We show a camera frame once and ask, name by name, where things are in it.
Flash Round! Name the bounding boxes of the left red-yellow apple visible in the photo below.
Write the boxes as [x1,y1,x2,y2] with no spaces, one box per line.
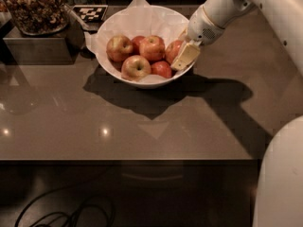
[106,34,134,62]

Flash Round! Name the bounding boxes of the front yellow-red apple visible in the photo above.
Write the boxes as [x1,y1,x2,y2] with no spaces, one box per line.
[121,55,152,81]

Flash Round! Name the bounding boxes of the hidden back red apple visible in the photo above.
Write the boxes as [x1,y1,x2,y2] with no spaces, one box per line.
[132,35,144,55]

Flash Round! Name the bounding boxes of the grey metal box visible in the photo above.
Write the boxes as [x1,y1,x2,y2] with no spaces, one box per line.
[4,22,84,65]

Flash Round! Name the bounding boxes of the front small red apple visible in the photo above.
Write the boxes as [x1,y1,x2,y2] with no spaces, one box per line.
[151,61,172,79]

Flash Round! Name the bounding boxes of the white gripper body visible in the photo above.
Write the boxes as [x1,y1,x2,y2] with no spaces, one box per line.
[187,5,224,45]

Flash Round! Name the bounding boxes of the white bowl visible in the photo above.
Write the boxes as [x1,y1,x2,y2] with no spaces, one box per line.
[95,5,202,90]

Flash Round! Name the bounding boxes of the black cable on floor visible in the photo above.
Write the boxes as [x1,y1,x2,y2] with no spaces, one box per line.
[13,186,116,227]

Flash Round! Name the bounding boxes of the white paper liner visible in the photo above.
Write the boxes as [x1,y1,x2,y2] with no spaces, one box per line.
[83,0,204,84]

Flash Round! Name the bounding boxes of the glass jar of snacks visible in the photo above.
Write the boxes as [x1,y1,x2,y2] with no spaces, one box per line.
[2,0,69,36]

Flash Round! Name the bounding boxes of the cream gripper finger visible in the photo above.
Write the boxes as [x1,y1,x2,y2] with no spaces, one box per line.
[170,40,201,71]
[178,28,187,41]

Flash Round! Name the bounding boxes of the black white marker tag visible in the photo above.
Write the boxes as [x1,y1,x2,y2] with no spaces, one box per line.
[73,5,108,23]

